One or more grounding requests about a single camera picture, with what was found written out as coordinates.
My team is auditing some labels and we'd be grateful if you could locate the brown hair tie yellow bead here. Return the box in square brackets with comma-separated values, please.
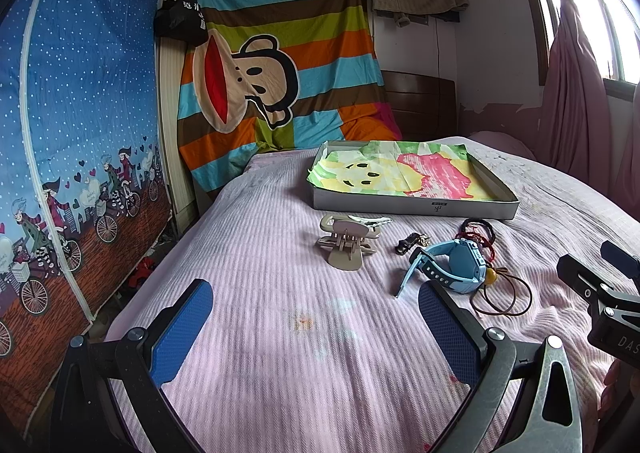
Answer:
[470, 267, 534, 317]

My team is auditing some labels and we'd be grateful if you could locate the red string bead bracelet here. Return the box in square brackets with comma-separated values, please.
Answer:
[456, 226, 499, 264]

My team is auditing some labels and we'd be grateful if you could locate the black braided bracelet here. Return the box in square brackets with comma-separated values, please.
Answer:
[459, 217, 497, 242]

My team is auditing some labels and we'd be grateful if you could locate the light blue smart watch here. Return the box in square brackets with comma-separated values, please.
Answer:
[395, 239, 487, 297]

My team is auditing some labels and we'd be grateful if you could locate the black hair clip with charm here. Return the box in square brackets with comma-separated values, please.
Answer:
[394, 232, 431, 256]

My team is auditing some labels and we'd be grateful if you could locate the silver alligator hair clip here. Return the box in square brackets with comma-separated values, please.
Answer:
[347, 215, 392, 229]

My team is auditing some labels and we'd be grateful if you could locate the beige hair claw clip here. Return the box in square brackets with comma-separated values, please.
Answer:
[316, 214, 381, 271]

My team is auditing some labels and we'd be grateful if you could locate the person's right hand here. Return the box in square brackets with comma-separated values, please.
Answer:
[598, 359, 620, 419]

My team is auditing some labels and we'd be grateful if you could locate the grey tray box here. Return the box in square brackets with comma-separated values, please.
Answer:
[311, 141, 520, 220]

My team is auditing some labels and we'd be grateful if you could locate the pink curtain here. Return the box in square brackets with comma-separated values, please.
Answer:
[535, 0, 639, 218]

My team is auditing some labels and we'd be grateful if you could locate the pink pillow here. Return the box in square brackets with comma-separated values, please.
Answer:
[469, 130, 536, 161]

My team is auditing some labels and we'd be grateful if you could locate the colourful painted paper liner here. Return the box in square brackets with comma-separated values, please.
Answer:
[307, 141, 498, 202]

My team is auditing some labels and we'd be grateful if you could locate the pink striped bed cover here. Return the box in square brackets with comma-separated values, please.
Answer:
[107, 141, 639, 452]

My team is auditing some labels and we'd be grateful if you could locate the dark wooden headboard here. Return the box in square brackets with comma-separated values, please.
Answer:
[382, 71, 459, 141]

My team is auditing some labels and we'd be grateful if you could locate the window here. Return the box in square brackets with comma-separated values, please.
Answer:
[532, 0, 639, 85]

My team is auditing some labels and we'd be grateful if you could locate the striped monkey cartoon sheet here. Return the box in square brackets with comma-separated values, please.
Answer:
[177, 0, 400, 193]

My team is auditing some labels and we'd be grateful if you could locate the black hanging bag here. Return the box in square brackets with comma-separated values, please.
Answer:
[153, 0, 208, 47]

